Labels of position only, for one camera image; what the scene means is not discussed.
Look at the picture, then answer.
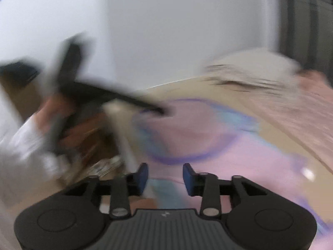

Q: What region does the dark cloth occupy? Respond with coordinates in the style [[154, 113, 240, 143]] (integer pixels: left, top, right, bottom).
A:
[[0, 62, 40, 87]]

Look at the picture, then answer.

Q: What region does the pink shirt with purple trim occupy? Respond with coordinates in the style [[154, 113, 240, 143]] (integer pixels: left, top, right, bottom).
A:
[[130, 97, 333, 250]]

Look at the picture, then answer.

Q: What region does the person's left hand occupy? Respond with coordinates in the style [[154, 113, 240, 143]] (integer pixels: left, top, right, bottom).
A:
[[34, 96, 66, 126]]

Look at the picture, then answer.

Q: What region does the window with metal bars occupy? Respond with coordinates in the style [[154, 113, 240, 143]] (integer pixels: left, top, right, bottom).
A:
[[276, 0, 333, 74]]

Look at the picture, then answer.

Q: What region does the pink quilted blanket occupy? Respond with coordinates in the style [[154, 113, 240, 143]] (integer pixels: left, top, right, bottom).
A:
[[260, 70, 333, 174]]

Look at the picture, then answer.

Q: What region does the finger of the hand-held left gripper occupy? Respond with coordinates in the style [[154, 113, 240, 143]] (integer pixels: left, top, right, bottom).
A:
[[77, 79, 167, 116]]

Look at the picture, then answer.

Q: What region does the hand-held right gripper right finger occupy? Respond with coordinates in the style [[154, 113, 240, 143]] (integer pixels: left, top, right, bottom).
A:
[[183, 163, 268, 217]]

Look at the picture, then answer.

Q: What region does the beige knit blanket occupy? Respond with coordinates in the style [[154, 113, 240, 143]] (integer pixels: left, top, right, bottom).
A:
[[203, 48, 305, 94]]

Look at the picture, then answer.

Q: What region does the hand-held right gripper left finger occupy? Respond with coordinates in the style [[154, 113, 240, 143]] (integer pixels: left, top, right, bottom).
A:
[[64, 163, 149, 219]]

